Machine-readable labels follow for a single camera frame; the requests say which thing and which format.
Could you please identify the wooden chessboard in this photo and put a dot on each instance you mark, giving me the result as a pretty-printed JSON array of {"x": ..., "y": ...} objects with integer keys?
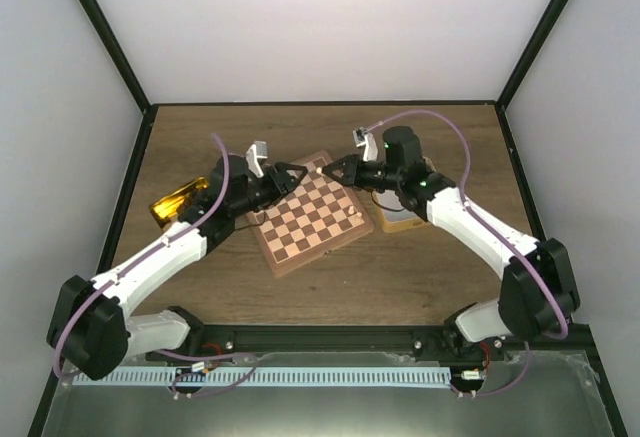
[{"x": 310, "y": 222}]

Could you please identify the gold tin with dark pieces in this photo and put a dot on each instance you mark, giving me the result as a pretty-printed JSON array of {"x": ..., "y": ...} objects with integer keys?
[{"x": 165, "y": 210}]

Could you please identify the black enclosure frame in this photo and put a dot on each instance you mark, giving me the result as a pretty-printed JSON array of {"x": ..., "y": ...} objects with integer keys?
[{"x": 580, "y": 336}]

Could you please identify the black mounting rail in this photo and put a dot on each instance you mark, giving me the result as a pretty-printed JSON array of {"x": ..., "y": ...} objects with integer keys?
[{"x": 320, "y": 339}]

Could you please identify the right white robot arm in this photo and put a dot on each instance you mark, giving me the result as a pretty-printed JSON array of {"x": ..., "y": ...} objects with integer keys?
[{"x": 538, "y": 292}]

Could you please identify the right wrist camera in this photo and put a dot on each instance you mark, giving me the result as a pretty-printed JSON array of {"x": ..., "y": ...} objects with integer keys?
[{"x": 365, "y": 142}]

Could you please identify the light blue slotted strip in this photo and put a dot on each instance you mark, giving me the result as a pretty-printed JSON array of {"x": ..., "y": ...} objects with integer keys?
[{"x": 151, "y": 376}]

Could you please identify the cream tin with light pieces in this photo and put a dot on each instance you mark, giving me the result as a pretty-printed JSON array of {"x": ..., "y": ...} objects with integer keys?
[{"x": 391, "y": 215}]

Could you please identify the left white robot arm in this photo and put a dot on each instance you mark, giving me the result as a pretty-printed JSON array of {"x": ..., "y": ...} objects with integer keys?
[{"x": 93, "y": 326}]

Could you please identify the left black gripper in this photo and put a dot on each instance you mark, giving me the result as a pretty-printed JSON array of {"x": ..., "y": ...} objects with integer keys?
[{"x": 282, "y": 183}]

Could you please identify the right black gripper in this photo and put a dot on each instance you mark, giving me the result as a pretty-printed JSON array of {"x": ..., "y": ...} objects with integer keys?
[{"x": 351, "y": 165}]

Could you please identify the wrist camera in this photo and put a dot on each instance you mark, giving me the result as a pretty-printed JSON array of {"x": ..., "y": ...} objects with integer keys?
[
  {"x": 365, "y": 142},
  {"x": 256, "y": 156}
]

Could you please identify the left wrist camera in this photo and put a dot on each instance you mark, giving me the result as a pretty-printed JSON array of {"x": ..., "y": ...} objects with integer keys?
[{"x": 256, "y": 156}]

